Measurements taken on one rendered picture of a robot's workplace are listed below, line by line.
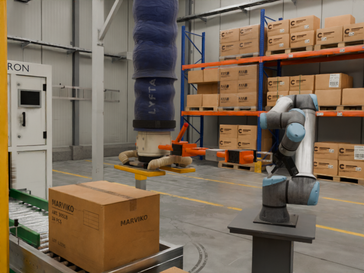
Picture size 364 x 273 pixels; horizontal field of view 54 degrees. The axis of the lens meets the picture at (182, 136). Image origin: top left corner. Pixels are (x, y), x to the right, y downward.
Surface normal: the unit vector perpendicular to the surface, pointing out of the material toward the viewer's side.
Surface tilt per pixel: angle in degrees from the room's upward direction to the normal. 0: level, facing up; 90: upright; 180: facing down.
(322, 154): 91
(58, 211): 90
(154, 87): 70
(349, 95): 89
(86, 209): 90
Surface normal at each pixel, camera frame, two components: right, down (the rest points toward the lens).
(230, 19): -0.66, 0.03
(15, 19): 0.75, 0.04
